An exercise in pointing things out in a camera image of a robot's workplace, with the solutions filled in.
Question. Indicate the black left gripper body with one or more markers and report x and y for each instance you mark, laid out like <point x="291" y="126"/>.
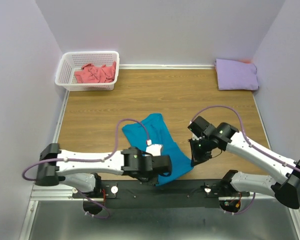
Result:
<point x="149" y="179"/>

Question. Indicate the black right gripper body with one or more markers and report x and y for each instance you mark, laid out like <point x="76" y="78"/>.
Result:
<point x="204" y="148"/>

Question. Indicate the blue t shirt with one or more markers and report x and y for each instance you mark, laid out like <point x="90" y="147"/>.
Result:
<point x="159" y="134"/>

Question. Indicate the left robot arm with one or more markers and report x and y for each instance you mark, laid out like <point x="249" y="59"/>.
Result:
<point x="81" y="170"/>

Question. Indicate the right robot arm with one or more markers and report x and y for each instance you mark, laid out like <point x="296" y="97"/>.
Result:
<point x="282" y="181"/>

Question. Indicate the folded purple t shirt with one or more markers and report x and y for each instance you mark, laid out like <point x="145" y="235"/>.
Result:
<point x="236" y="75"/>

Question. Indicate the red t shirt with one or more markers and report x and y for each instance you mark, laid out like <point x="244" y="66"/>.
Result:
<point x="91" y="74"/>

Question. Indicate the white plastic laundry basket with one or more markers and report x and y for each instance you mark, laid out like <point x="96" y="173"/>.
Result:
<point x="73" y="61"/>

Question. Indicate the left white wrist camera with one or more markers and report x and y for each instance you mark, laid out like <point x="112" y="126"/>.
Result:
<point x="153" y="148"/>

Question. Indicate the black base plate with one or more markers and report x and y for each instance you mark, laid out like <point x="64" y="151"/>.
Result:
<point x="93" y="201"/>

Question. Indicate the aluminium front rail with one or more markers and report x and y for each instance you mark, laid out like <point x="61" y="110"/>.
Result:
<point x="52" y="195"/>

